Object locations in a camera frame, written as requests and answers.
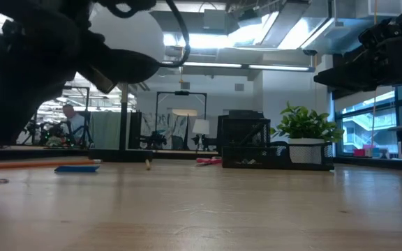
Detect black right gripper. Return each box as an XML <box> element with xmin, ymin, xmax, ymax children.
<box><xmin>314</xmin><ymin>19</ymin><xmax>402</xmax><ymax>93</ymax></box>

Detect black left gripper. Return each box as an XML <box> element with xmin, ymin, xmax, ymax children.
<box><xmin>0</xmin><ymin>10</ymin><xmax>162</xmax><ymax>146</ymax></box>

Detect orange pencil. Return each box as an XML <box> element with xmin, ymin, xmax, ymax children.
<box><xmin>0</xmin><ymin>159</ymin><xmax>103</xmax><ymax>171</ymax></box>

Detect blue eraser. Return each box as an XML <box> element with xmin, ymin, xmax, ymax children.
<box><xmin>54</xmin><ymin>165</ymin><xmax>101</xmax><ymax>174</ymax></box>

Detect red-handled scissors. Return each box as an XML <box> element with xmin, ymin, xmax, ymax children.
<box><xmin>195</xmin><ymin>156</ymin><xmax>223</xmax><ymax>167</ymax></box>

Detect black mesh desk organizer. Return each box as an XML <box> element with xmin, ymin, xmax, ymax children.
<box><xmin>221</xmin><ymin>117</ymin><xmax>335</xmax><ymax>172</ymax></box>

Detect person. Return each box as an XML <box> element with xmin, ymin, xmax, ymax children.
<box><xmin>61</xmin><ymin>103</ymin><xmax>87</xmax><ymax>142</ymax></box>

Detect green plant in white pot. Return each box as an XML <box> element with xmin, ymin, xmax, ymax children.
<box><xmin>269</xmin><ymin>100</ymin><xmax>345</xmax><ymax>165</ymax></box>

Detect green partition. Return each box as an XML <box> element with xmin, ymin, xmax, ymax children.
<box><xmin>89</xmin><ymin>110</ymin><xmax>121</xmax><ymax>151</ymax></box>

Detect black partition panel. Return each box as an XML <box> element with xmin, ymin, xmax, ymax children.
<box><xmin>128</xmin><ymin>111</ymin><xmax>142</xmax><ymax>150</ymax></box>

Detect ceiling light strip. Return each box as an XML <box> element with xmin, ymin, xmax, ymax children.
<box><xmin>181</xmin><ymin>61</ymin><xmax>315</xmax><ymax>73</ymax></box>

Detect yellow hanging cable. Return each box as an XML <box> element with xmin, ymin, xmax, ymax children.
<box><xmin>371</xmin><ymin>0</ymin><xmax>378</xmax><ymax>147</ymax></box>

